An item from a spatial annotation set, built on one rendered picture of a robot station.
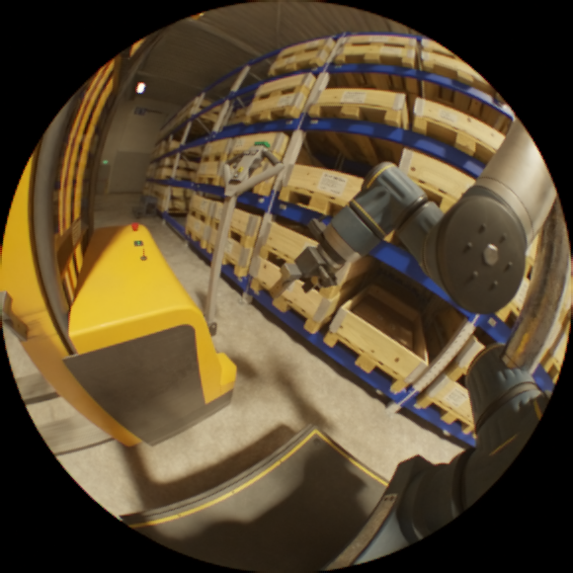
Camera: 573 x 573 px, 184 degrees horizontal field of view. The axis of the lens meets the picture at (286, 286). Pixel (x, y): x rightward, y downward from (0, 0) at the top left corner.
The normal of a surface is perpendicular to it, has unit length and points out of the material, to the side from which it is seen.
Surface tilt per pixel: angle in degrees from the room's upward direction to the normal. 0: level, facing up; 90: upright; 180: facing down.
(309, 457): 0
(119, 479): 0
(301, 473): 0
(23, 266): 90
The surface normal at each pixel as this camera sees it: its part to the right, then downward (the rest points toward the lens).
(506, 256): -0.62, 0.15
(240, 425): 0.31, -0.85
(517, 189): -0.75, -0.07
